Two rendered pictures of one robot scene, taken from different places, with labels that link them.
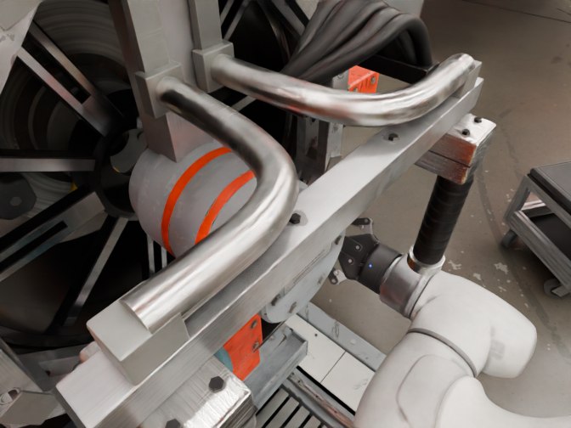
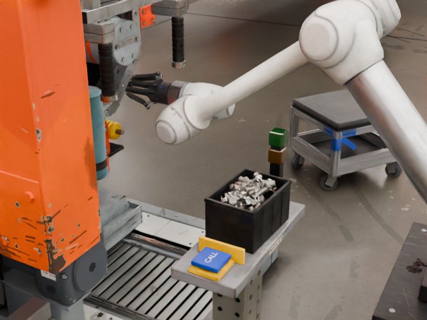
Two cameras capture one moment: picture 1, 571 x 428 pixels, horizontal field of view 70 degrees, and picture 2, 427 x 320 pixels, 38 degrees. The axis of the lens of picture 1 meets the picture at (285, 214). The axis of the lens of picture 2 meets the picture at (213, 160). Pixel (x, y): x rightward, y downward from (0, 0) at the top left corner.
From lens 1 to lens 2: 145 cm
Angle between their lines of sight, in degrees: 21
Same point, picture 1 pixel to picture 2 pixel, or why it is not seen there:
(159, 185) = not seen: hidden behind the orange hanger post
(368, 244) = (160, 82)
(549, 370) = (321, 223)
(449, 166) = (171, 11)
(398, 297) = (175, 94)
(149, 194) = not seen: hidden behind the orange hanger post
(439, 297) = (190, 86)
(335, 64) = not seen: outside the picture
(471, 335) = (203, 92)
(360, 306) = (183, 209)
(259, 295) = (113, 9)
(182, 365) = (99, 13)
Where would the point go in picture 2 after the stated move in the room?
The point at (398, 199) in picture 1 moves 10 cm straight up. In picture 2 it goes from (211, 153) to (211, 134)
